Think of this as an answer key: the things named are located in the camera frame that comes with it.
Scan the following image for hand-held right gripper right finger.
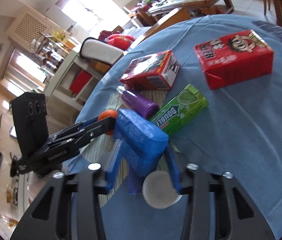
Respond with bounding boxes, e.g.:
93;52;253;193
166;147;276;240

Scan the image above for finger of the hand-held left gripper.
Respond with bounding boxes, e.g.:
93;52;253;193
43;117;116;151
56;116;101;134

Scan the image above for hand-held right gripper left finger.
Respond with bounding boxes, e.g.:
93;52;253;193
10;140;124;240

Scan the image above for orange ball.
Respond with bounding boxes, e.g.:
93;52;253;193
98;109;118;135

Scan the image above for white round disc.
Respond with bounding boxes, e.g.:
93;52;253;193
142;171;183;208

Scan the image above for blue tissue pack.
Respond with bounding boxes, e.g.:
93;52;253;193
113;109;169;195

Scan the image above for red storage box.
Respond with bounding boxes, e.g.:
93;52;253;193
70;70;93;94

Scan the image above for white shelf unit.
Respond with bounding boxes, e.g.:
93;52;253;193
45;45;111;110

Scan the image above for purple bottle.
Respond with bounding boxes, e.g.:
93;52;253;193
117;85;160;119

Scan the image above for curtained side window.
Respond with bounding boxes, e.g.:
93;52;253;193
5;49;46;93

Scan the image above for glass liquor bottle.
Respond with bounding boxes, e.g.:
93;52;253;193
40;58;61;72
46;51;65;64

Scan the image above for green gum pack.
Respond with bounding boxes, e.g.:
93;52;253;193
149;84;209;137

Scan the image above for white black-edged cushion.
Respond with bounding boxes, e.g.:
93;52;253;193
80;37;124;64

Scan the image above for small red box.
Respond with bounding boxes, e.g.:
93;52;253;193
120;50;181;90

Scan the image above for red cushion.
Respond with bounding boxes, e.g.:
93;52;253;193
106;33;135;50

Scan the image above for white lattice cabinet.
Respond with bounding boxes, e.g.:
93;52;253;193
6;5;56;48

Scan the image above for wooden sofa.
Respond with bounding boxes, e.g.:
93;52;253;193
125;7;191;40

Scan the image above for wide bright window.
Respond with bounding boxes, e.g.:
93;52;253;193
56;0;131;34

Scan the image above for large red cartoon carton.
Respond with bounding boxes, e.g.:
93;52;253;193
194;29;274;90

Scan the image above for wooden coffee table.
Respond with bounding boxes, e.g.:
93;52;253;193
148;0;234;15

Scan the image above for metal wire rack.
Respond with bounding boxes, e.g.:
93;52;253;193
31;31;64;55

